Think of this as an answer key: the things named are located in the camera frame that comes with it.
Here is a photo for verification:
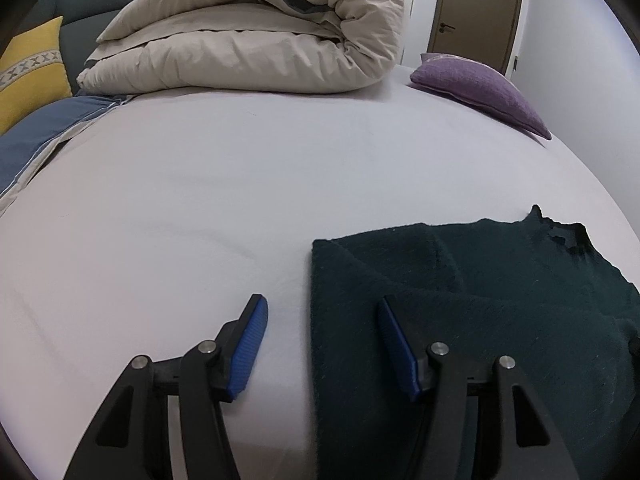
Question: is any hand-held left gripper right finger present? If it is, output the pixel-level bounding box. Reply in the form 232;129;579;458
377;296;581;480

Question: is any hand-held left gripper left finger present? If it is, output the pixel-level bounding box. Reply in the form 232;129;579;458
62;294;269;480

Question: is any dark green knit sweater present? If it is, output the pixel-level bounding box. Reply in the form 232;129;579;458
311;204;640;480

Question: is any bed with white sheet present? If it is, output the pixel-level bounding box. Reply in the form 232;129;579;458
0;62;640;480

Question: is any purple cushion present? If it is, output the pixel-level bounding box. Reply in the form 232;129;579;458
409;52;552;141

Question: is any beige rolled duvet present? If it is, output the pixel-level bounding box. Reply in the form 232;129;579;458
75;0;405;97

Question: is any blue pillow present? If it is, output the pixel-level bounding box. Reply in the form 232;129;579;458
0;94;126;211

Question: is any yellow patterned cushion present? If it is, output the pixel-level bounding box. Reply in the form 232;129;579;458
0;16;73;136

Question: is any brown door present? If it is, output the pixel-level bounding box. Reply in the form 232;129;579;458
425;0;526;81

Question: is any grey upholstered headboard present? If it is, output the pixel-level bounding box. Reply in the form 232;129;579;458
27;0;173;96

